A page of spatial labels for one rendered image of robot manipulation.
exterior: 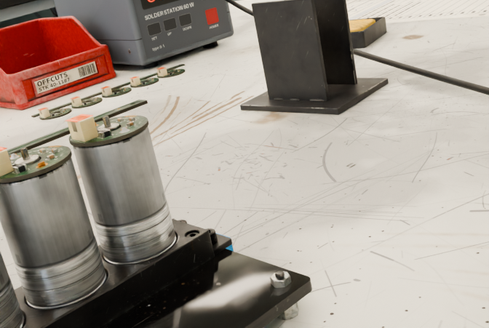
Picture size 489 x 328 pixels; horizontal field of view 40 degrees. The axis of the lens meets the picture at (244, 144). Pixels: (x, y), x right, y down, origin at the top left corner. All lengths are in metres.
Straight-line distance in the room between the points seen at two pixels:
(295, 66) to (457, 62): 0.12
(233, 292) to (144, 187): 0.04
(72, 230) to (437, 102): 0.24
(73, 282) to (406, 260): 0.11
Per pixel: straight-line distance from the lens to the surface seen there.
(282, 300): 0.20
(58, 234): 0.20
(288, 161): 0.33
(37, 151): 0.21
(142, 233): 0.21
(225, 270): 0.22
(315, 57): 0.40
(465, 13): 0.63
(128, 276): 0.21
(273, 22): 0.41
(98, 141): 0.20
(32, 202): 0.19
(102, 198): 0.21
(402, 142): 0.33
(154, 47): 0.63
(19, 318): 0.20
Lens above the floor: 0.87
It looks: 18 degrees down
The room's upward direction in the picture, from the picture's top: 11 degrees counter-clockwise
